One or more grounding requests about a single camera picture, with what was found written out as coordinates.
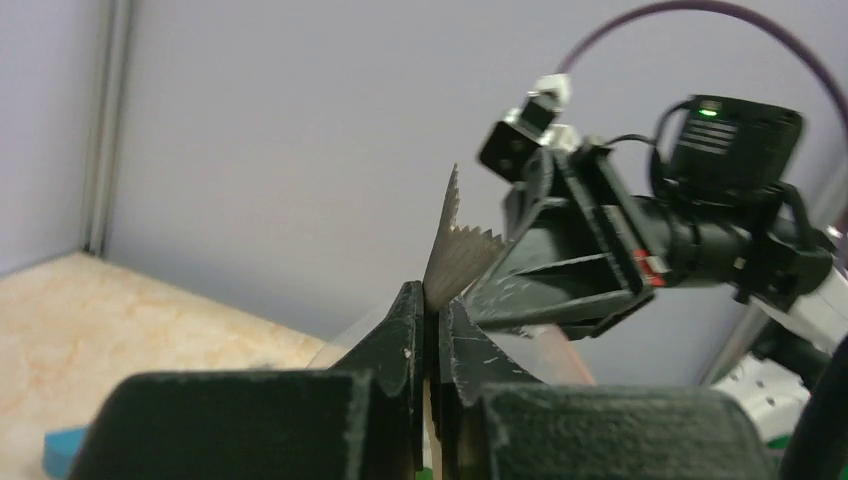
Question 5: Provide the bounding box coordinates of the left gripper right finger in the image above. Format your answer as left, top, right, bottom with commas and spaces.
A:
437, 299, 539, 479

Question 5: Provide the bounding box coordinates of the clear pink zip bag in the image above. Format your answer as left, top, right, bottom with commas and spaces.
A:
311, 304, 598, 389

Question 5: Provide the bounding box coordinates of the blue toy block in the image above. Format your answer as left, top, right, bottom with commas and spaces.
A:
41, 426, 88, 479

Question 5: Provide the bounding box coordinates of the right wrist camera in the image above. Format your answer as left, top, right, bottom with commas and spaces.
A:
477, 73, 580, 183

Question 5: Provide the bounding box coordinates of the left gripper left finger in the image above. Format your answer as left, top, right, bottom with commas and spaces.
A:
331, 281, 424, 479

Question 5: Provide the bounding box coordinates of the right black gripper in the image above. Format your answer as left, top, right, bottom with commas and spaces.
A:
465, 145, 832, 340

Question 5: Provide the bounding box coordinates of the grey toy fish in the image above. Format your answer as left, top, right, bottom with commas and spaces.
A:
422, 164, 507, 312

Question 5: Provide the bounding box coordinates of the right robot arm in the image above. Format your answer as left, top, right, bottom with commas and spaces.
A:
465, 90, 833, 340

